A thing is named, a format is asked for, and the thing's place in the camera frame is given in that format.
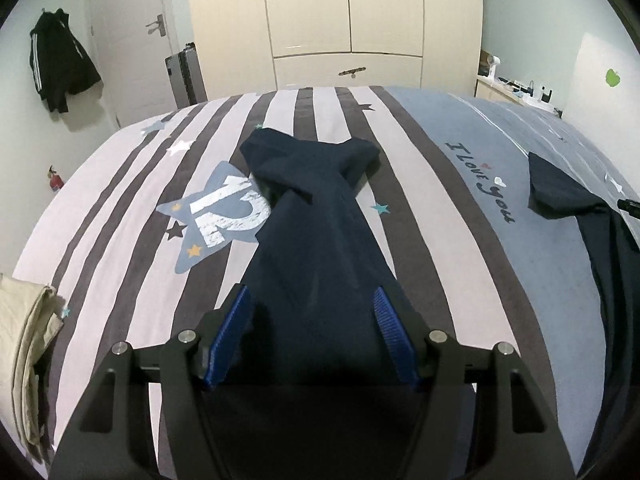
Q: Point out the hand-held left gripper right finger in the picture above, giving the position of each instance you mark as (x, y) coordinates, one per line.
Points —
(392, 332)

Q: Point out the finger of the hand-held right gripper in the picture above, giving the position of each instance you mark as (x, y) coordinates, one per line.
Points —
(630, 206)

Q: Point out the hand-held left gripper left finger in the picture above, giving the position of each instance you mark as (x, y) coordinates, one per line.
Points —
(231, 327)

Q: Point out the navy blue pants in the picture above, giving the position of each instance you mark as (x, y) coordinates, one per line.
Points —
(310, 240)

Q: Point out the folded beige clothes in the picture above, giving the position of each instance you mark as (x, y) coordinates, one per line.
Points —
(27, 330)

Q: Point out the white headboard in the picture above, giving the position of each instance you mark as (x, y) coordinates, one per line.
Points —
(607, 100)

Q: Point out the bed with striped star sheet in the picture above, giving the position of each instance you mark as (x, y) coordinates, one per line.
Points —
(450, 220)

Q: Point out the green apple sticker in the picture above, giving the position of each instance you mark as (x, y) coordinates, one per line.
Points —
(612, 76)

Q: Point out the cluttered bedside table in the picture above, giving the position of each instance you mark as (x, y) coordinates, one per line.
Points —
(505, 91)

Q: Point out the small white appliance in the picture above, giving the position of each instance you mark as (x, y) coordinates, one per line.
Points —
(493, 65)

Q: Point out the red fire extinguisher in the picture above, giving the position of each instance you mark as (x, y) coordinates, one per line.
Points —
(55, 178)

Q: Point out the grey suitcase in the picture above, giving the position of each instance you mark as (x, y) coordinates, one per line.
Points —
(186, 77)

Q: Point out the white door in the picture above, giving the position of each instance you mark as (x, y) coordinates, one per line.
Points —
(132, 35)

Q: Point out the cream wardrobe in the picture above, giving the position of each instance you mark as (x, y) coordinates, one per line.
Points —
(345, 20)

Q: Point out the black jacket with white stripes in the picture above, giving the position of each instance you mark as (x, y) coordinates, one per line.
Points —
(57, 57)

